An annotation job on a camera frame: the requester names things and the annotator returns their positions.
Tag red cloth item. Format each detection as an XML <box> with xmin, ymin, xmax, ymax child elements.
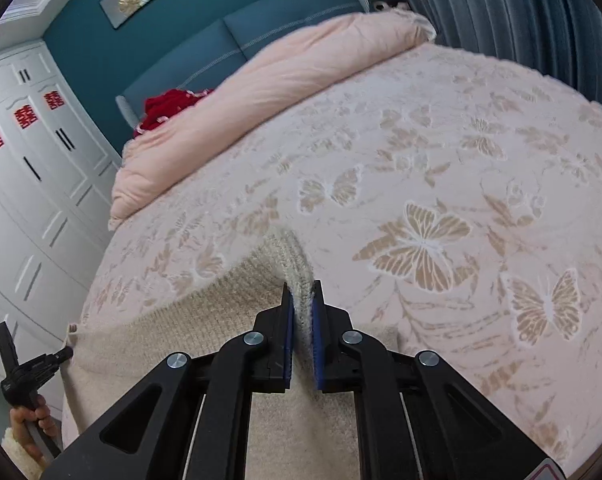
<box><xmin>134</xmin><ymin>89</ymin><xmax>213</xmax><ymax>136</ymax></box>

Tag teal upholstered headboard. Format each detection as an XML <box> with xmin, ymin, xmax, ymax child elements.
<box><xmin>115</xmin><ymin>0</ymin><xmax>370</xmax><ymax>128</ymax></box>

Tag white wardrobe with red stickers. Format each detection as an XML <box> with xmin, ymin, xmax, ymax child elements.
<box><xmin>0</xmin><ymin>41</ymin><xmax>121</xmax><ymax>381</ymax></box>

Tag pink folded quilt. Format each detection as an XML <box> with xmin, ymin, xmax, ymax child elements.
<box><xmin>108</xmin><ymin>9</ymin><xmax>436</xmax><ymax>230</ymax></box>

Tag grey-blue curtain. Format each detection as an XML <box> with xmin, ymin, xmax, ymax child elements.
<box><xmin>405</xmin><ymin>0</ymin><xmax>602</xmax><ymax>105</ymax></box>

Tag person's left hand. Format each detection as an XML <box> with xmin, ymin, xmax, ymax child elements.
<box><xmin>9</xmin><ymin>396</ymin><xmax>59</xmax><ymax>462</ymax></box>

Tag pink butterfly bedspread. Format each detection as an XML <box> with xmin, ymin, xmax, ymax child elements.
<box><xmin>62</xmin><ymin>44</ymin><xmax>602</xmax><ymax>479</ymax></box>

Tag cream knit sweater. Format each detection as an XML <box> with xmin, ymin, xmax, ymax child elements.
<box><xmin>60</xmin><ymin>224</ymin><xmax>407</xmax><ymax>480</ymax></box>

